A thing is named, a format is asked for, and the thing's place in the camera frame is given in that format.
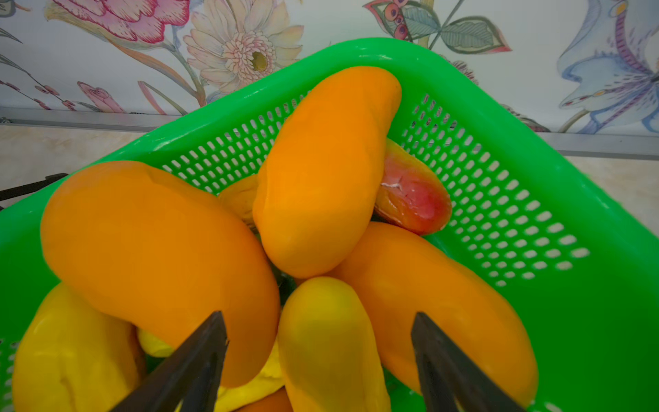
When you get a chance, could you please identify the orange mango front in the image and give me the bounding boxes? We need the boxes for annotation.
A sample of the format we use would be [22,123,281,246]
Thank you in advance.
[329,222,539,407]

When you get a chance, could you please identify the red yellow mango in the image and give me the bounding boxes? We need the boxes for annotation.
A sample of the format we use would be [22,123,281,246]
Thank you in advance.
[374,139,452,235]

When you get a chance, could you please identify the green plastic basket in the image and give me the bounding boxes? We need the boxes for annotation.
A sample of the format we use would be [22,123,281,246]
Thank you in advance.
[1,39,658,411]

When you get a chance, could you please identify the large orange mango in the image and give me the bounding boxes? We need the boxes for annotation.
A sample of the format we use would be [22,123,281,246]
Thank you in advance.
[41,161,280,388]

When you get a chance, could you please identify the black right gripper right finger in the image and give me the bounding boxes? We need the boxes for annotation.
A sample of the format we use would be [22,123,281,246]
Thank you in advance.
[411,312,524,412]

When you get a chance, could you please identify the orange mango back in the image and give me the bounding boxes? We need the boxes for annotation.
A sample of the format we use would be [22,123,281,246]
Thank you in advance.
[252,66,402,279]

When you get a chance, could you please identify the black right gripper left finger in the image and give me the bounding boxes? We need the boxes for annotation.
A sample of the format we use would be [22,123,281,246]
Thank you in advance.
[113,312,228,412]

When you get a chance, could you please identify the yellow crumpled mango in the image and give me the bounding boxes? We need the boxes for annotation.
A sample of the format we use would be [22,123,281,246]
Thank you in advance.
[11,283,146,411]

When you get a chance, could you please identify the black tripod microphone stand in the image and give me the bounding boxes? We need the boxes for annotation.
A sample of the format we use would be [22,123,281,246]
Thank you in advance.
[0,173,68,202]

